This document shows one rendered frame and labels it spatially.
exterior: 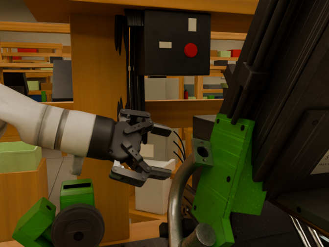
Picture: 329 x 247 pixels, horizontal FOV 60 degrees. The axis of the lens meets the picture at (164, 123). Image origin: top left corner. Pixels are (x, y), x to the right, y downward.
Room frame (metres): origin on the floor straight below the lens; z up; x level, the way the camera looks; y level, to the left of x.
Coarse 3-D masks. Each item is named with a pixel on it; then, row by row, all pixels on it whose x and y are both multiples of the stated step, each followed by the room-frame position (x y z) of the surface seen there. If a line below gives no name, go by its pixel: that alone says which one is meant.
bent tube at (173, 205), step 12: (192, 144) 0.54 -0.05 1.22; (204, 144) 0.54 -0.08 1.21; (192, 156) 0.53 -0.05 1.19; (204, 156) 0.55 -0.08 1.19; (180, 168) 0.57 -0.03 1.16; (192, 168) 0.54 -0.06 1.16; (180, 180) 0.57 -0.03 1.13; (180, 192) 0.58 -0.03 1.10; (168, 204) 0.57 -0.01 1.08; (180, 204) 0.57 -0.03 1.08; (168, 216) 0.56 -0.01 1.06; (180, 216) 0.56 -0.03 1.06; (168, 228) 0.54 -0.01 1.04; (180, 228) 0.54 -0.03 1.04; (180, 240) 0.52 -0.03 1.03
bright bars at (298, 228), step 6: (288, 216) 0.49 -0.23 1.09; (294, 222) 0.48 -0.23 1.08; (294, 228) 0.48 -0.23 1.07; (300, 228) 0.47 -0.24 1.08; (306, 228) 0.48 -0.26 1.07; (300, 234) 0.47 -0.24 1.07; (312, 234) 0.47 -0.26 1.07; (300, 240) 0.46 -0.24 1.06; (306, 240) 0.46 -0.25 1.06; (318, 240) 0.46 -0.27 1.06; (306, 246) 0.45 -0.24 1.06; (318, 246) 0.46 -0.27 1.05
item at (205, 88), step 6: (216, 54) 8.01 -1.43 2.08; (222, 54) 8.01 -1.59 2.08; (228, 54) 8.06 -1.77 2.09; (234, 54) 8.12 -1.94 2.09; (228, 60) 7.98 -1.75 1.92; (234, 60) 8.01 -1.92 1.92; (210, 72) 7.96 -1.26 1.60; (216, 72) 8.02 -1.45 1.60; (222, 72) 8.17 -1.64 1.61; (222, 84) 8.34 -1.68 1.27; (204, 90) 7.80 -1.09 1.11; (210, 90) 7.84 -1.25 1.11; (216, 90) 7.89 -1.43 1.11; (222, 90) 7.93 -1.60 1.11; (216, 96) 8.44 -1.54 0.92; (222, 96) 8.48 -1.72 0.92
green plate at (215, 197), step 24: (216, 120) 0.56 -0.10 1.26; (240, 120) 0.48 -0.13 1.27; (216, 144) 0.53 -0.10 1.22; (240, 144) 0.46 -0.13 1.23; (216, 168) 0.51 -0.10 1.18; (240, 168) 0.45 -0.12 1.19; (216, 192) 0.48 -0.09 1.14; (240, 192) 0.47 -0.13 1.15; (264, 192) 0.48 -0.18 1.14; (216, 216) 0.46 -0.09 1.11
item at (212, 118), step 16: (208, 128) 0.70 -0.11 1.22; (192, 176) 0.79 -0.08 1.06; (272, 208) 0.67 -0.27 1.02; (240, 224) 0.64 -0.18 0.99; (256, 224) 0.66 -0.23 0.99; (272, 224) 0.67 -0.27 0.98; (288, 224) 0.68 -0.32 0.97; (304, 224) 0.70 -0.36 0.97; (240, 240) 0.64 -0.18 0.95; (256, 240) 0.66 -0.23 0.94; (272, 240) 0.67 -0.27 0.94; (288, 240) 0.69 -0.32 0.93
